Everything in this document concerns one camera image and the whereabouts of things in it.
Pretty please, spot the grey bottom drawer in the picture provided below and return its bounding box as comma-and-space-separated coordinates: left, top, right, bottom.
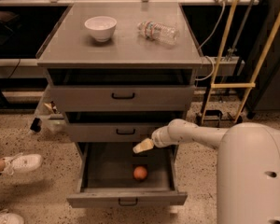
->
67, 142, 188, 208

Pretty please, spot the clear plastic bin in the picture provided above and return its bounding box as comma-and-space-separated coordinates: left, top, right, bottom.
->
35, 88, 65, 133

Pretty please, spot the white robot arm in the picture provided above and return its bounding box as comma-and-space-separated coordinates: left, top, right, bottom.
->
133, 119, 280, 224

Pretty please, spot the white sneaker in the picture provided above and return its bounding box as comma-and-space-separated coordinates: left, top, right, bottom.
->
0, 212, 24, 224
2, 153, 43, 175

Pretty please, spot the grey middle drawer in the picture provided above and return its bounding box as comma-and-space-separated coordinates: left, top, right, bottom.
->
66, 110, 185, 142

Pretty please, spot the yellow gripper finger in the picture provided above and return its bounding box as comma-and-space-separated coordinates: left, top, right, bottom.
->
133, 138, 154, 153

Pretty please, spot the clear plastic water bottle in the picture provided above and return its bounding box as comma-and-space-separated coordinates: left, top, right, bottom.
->
137, 21, 178, 46

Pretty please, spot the grey drawer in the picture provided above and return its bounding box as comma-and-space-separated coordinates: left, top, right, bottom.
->
48, 68, 193, 112
67, 142, 188, 208
66, 110, 185, 142

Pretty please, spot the orange fruit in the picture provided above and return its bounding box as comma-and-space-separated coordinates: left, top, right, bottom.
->
133, 166, 147, 181

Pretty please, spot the yellow hand truck frame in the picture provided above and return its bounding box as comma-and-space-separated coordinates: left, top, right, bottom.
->
195, 0, 280, 130

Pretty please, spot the white ceramic bowl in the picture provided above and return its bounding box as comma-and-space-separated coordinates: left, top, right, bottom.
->
84, 16, 117, 42

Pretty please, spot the grey drawer cabinet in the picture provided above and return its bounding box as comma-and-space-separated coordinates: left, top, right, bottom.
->
38, 2, 201, 151

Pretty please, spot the grey top drawer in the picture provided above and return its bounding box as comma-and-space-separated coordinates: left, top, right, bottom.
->
48, 68, 193, 112

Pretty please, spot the white power cable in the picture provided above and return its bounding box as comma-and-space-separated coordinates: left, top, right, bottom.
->
195, 0, 227, 82

